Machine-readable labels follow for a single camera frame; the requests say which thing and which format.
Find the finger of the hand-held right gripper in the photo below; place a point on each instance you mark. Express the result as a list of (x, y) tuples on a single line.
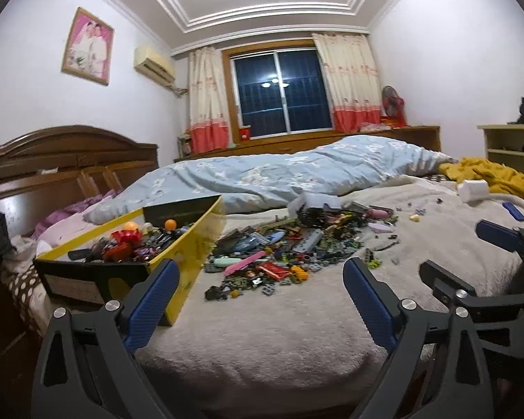
[(498, 233), (441, 279)]

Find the red standing fan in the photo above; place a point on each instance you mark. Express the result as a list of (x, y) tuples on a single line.
[(392, 100)]

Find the dark wooden headboard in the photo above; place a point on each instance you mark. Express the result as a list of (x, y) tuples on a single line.
[(48, 148)]

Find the pink oval case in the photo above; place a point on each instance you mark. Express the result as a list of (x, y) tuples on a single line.
[(377, 213)]

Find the cream curtain with red hem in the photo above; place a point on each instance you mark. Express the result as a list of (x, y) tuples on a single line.
[(205, 96), (349, 78)]

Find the cream air conditioner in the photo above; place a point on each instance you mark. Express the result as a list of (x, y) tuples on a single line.
[(155, 65)]

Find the pink framed wall photo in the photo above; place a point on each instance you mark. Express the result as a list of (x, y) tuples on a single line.
[(87, 46)]

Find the pink flat stick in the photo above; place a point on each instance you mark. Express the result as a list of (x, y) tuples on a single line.
[(244, 263)]

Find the mint green tube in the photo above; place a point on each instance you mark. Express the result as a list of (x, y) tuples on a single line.
[(223, 262)]

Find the white tissue roll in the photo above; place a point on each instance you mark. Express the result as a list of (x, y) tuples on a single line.
[(474, 190)]

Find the small red box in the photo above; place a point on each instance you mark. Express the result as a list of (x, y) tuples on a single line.
[(245, 133)]

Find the black toy frame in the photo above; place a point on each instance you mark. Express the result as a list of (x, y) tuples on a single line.
[(312, 216)]

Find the red packet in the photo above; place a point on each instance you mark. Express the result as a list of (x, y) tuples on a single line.
[(276, 270)]

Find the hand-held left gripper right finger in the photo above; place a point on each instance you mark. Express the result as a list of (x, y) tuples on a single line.
[(367, 297)]

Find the brown polka dot sheet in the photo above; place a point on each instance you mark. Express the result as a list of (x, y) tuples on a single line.
[(22, 288)]

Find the cream shelf cabinet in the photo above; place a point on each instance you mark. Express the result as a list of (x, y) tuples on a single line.
[(506, 133)]

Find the pile of toy bricks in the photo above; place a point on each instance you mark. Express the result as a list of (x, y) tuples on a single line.
[(288, 244)]

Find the light blue floral duvet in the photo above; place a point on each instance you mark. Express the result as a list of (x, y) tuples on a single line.
[(266, 174)]

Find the mustard yellow blanket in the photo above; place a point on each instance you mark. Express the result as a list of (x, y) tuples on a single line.
[(506, 174)]

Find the yellow cardboard box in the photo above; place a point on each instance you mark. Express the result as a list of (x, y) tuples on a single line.
[(192, 248)]

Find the dark wooden nightstand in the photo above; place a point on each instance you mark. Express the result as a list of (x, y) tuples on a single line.
[(4, 349)]

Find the lavender oval case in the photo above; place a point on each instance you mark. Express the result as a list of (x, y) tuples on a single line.
[(380, 227)]

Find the red toy figure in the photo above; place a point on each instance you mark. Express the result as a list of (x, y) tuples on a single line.
[(126, 239)]

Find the blue flat stick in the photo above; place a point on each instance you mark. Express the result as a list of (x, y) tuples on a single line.
[(514, 211)]

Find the wooden framed window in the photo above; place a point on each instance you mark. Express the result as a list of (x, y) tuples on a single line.
[(262, 96)]

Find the orange ball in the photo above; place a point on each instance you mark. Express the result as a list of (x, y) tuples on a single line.
[(131, 226), (171, 224)]

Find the orange toy block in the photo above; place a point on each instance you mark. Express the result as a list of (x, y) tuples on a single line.
[(299, 274)]

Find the pink and purple pillow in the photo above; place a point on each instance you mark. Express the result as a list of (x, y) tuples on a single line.
[(65, 222)]

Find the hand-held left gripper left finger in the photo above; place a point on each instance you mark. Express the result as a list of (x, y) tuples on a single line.
[(153, 297)]

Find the long grey toy hull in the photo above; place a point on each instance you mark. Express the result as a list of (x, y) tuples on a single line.
[(309, 241)]

